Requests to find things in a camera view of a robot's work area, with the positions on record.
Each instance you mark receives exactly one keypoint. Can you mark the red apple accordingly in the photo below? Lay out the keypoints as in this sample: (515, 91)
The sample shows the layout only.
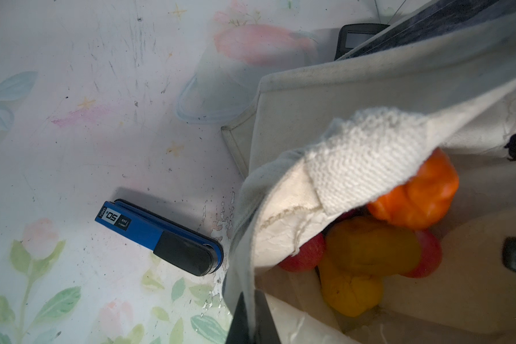
(308, 257)
(431, 255)

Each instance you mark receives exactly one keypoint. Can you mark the yellow pear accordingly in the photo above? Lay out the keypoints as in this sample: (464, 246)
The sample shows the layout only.
(351, 295)

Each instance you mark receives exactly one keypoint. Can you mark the orange carrot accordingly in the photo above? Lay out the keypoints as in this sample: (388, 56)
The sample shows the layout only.
(424, 199)

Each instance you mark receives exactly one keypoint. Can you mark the yellow mango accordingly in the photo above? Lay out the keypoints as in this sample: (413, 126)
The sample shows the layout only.
(367, 246)

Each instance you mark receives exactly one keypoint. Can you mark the cream canvas tote bag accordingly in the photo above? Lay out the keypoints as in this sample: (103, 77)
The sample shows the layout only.
(318, 141)

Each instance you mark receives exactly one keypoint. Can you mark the pink dragon fruit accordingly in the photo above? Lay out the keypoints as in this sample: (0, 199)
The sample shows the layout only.
(349, 215)

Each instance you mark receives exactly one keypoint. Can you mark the blue black stapler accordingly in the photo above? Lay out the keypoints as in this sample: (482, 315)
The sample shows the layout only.
(178, 245)

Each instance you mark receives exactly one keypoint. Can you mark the black calculator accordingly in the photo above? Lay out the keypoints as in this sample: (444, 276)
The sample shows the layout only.
(352, 35)

